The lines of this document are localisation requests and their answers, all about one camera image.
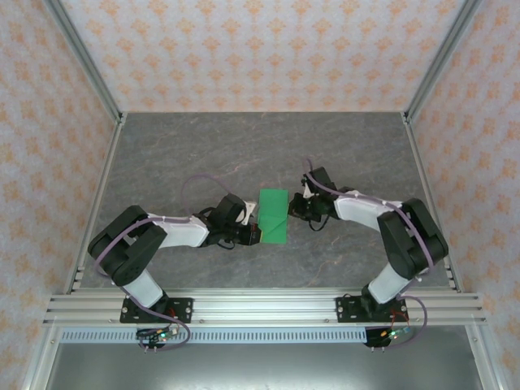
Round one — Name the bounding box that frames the green paper sheet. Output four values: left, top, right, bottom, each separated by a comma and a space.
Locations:
258, 188, 289, 245

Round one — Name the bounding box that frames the grey metal shelf sheet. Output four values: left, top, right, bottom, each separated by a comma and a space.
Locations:
24, 343, 501, 390

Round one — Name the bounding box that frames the small circuit board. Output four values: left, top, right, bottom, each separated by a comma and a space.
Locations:
136, 327, 180, 342
379, 327, 411, 340

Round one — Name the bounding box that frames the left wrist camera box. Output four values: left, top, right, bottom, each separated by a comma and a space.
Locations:
239, 201, 258, 227

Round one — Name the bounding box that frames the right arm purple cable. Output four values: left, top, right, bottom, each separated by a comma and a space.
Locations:
303, 157, 438, 350

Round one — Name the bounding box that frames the wide aluminium mounting rail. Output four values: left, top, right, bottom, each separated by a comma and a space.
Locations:
42, 288, 488, 326

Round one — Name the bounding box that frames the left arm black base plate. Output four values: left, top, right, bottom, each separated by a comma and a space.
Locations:
119, 297, 194, 325

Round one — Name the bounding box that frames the grey slotted cable duct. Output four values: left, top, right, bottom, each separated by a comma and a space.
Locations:
59, 329, 369, 345

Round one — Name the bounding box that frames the aluminium table side rail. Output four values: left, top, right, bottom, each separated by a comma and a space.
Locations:
63, 115, 128, 296
401, 113, 464, 294

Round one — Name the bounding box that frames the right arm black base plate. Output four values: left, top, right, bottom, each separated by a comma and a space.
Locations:
335, 296, 410, 325

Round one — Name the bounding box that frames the aluminium frame post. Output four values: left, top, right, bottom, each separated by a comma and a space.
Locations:
401, 0, 484, 123
42, 0, 125, 125

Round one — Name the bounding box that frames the aluminium frame leg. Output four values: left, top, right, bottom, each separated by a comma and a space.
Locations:
22, 324, 63, 390
466, 324, 505, 390

